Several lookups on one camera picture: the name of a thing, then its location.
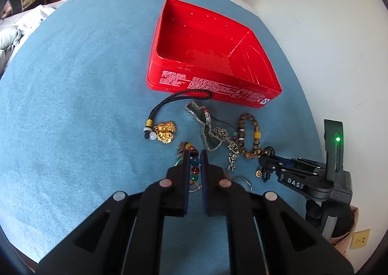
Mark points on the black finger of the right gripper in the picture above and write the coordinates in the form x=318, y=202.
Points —
x=269, y=162
x=300, y=163

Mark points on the gold charm black cord pendant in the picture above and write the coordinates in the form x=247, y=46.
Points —
x=164, y=132

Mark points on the blue fabric table cover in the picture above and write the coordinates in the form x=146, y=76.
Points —
x=74, y=101

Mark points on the black bead necklace gold pendant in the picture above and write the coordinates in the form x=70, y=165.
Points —
x=262, y=172

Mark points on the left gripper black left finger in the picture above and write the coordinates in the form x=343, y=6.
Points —
x=124, y=234

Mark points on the thin silver ring bangle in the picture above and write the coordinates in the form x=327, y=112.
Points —
x=243, y=181

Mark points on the red metal tin box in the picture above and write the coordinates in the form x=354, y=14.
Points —
x=196, y=48

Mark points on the black office chair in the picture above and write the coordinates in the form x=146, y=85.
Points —
x=18, y=6

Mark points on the yellow wall socket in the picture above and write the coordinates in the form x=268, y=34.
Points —
x=360, y=239

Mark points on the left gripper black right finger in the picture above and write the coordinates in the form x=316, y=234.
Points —
x=265, y=235

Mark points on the silver metal wristwatch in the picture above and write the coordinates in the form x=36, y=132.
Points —
x=201, y=116

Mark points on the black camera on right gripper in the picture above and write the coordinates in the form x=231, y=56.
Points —
x=333, y=135

